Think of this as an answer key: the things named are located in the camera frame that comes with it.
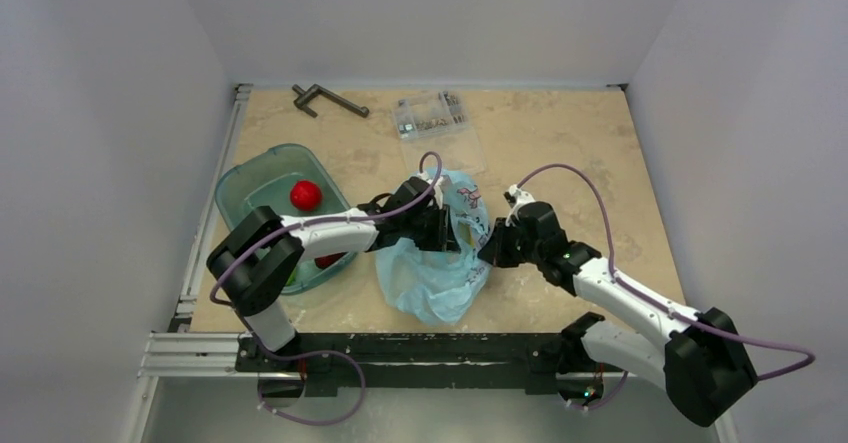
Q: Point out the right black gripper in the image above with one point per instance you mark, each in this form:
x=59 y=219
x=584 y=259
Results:
x=502 y=244

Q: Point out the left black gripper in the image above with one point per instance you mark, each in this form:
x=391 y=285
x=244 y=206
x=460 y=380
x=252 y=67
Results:
x=443 y=240

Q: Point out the light blue plastic bag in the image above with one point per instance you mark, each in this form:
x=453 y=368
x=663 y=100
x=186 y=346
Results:
x=439 y=288

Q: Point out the red fake apple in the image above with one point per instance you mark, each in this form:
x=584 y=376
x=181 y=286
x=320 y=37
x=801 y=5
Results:
x=327 y=261

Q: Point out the bright red fake tomato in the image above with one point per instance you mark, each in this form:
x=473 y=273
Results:
x=305 y=196

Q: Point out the green fake fruit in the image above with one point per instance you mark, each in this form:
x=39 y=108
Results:
x=291 y=279

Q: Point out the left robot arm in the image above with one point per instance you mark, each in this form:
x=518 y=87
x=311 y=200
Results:
x=257 y=258

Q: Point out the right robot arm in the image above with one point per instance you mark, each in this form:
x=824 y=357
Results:
x=693 y=356

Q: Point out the clear plastic organizer box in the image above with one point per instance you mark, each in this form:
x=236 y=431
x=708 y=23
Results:
x=439 y=122

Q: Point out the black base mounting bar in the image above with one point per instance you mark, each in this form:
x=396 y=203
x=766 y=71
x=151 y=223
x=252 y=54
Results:
x=535 y=363

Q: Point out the teal plastic tub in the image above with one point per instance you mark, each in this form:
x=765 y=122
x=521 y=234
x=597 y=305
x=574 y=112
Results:
x=267 y=180

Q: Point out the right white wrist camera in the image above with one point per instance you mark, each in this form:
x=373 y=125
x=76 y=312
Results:
x=516 y=198

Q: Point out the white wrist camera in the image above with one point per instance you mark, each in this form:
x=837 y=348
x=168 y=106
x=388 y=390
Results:
x=516 y=198
x=436 y=180

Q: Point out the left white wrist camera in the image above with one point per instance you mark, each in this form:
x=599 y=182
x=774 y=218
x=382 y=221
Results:
x=436 y=180

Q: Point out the dark metal crank handle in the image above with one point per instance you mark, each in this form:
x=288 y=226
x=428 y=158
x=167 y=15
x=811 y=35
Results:
x=305 y=96

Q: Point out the aluminium frame rail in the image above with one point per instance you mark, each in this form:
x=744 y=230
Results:
x=178 y=352

